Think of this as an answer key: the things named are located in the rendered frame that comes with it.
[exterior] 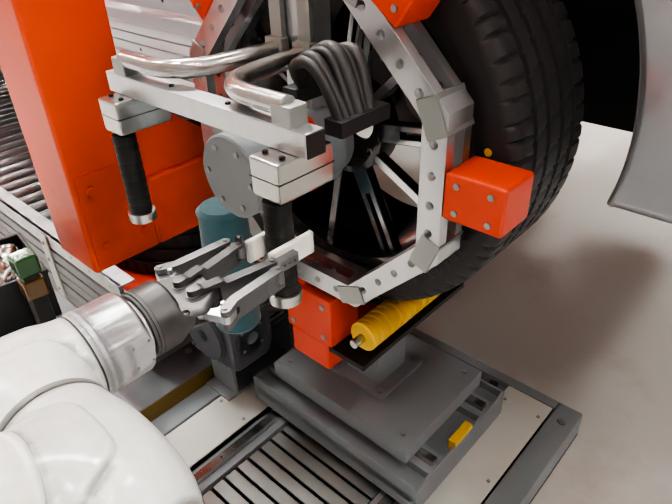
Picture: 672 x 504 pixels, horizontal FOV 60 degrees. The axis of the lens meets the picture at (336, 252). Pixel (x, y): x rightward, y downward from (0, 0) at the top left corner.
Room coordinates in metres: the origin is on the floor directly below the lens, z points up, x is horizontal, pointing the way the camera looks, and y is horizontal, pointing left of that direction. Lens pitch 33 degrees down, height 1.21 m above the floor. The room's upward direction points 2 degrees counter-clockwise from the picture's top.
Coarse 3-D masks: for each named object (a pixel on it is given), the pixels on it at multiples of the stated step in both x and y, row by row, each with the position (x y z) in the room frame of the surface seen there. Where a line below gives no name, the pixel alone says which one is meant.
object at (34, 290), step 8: (16, 280) 0.88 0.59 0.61; (32, 280) 0.88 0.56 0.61; (40, 280) 0.88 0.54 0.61; (24, 288) 0.86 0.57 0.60; (32, 288) 0.87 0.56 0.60; (40, 288) 0.88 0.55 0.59; (48, 288) 0.89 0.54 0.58; (24, 296) 0.87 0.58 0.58; (32, 296) 0.86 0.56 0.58; (40, 296) 0.87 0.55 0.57
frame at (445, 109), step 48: (240, 0) 0.96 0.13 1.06; (192, 48) 1.05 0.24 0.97; (384, 48) 0.76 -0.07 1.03; (432, 48) 0.77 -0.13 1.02; (432, 96) 0.71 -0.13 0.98; (432, 144) 0.71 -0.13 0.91; (432, 192) 0.70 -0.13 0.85; (432, 240) 0.70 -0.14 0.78; (336, 288) 0.84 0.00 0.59; (384, 288) 0.76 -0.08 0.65
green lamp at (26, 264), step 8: (24, 248) 0.91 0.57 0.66; (8, 256) 0.88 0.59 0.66; (16, 256) 0.88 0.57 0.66; (24, 256) 0.88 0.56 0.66; (32, 256) 0.88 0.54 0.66; (16, 264) 0.86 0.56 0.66; (24, 264) 0.87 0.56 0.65; (32, 264) 0.88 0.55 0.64; (16, 272) 0.87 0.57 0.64; (24, 272) 0.87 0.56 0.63; (32, 272) 0.88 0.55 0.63
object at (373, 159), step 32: (256, 32) 1.08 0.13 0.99; (352, 32) 0.94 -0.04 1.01; (384, 96) 0.89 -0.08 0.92; (384, 128) 0.89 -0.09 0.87; (416, 128) 0.85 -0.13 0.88; (352, 160) 0.97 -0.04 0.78; (384, 160) 0.89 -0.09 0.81; (320, 192) 1.10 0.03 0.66; (352, 192) 1.13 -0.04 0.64; (384, 192) 1.15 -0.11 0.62; (416, 192) 0.85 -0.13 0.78; (320, 224) 1.01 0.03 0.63; (352, 224) 1.02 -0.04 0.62; (384, 224) 0.89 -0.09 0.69; (416, 224) 1.00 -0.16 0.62; (352, 256) 0.92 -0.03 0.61; (384, 256) 0.87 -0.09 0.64
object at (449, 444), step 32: (256, 384) 1.06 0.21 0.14; (288, 384) 1.05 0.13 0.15; (480, 384) 1.02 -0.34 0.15; (288, 416) 0.98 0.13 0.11; (320, 416) 0.94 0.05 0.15; (480, 416) 0.91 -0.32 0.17; (352, 448) 0.84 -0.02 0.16; (448, 448) 0.84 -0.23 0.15; (384, 480) 0.78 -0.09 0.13; (416, 480) 0.76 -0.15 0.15
